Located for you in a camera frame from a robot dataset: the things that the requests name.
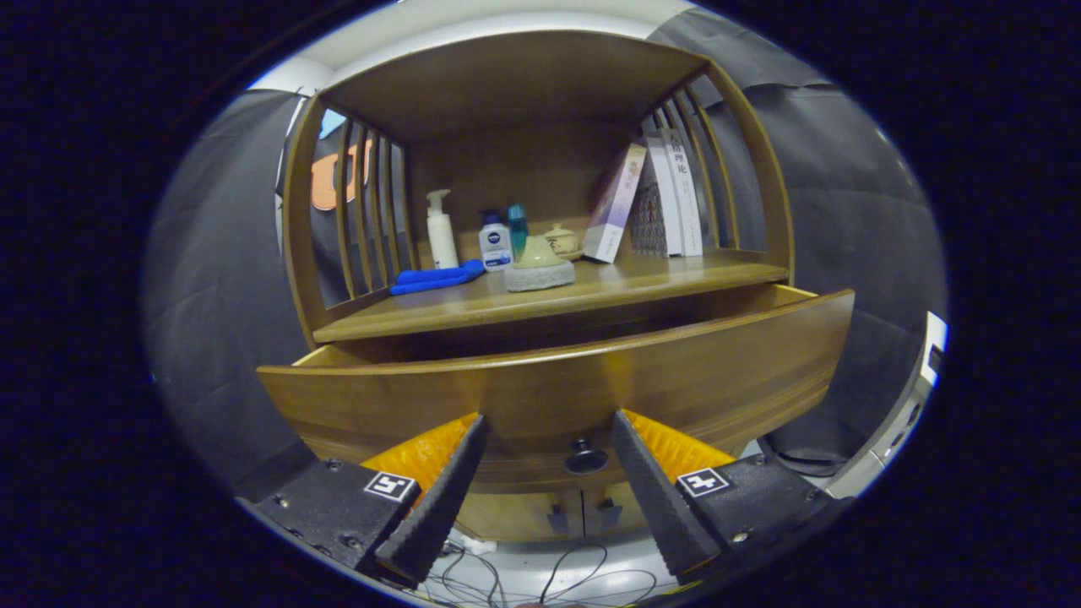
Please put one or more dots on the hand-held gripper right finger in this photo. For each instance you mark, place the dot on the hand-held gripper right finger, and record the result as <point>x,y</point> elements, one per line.
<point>659,507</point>

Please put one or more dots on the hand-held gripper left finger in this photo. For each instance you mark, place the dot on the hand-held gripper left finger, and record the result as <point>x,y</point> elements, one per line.
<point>435,515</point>

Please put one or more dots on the wooden drawer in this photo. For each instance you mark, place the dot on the wooden drawer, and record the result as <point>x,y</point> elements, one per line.
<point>540,388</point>

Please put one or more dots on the pale green scrub brush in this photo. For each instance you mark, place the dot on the pale green scrub brush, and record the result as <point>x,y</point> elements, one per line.
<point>540,274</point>

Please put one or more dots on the wooden cabinet door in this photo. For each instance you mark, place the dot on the wooden cabinet door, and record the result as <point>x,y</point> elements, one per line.
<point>515,515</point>
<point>612,507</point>

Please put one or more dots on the wooden countertop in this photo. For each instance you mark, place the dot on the wooden countertop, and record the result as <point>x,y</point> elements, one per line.
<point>642,279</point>

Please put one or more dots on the wooden cabinet with slatted shelf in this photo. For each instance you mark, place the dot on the wooden cabinet with slatted shelf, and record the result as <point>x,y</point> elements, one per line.
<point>507,76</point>

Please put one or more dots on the blue folded cloth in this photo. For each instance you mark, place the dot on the blue folded cloth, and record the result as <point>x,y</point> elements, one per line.
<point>431,279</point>

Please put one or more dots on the white appliance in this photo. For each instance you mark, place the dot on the white appliance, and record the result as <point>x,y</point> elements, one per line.
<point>895,422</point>

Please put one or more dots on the white lotion bottle blue cap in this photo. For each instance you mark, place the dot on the white lotion bottle blue cap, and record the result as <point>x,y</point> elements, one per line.
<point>495,249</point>

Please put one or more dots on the white pump bottle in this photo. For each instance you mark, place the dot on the white pump bottle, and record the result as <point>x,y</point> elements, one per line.
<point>442,241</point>

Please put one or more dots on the cream lidded teacup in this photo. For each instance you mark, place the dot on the cream lidded teacup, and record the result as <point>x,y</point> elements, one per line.
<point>564,239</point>

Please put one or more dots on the patterned cover book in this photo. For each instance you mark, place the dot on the patterned cover book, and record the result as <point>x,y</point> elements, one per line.
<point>650,219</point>

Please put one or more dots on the teal slim bottle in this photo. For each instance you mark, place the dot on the teal slim bottle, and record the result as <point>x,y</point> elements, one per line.
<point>518,221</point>

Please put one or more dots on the purple and white book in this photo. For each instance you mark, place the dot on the purple and white book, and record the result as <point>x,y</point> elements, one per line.
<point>615,203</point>

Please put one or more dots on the white book black lettering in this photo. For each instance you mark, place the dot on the white book black lettering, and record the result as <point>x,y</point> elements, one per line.
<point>684,190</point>

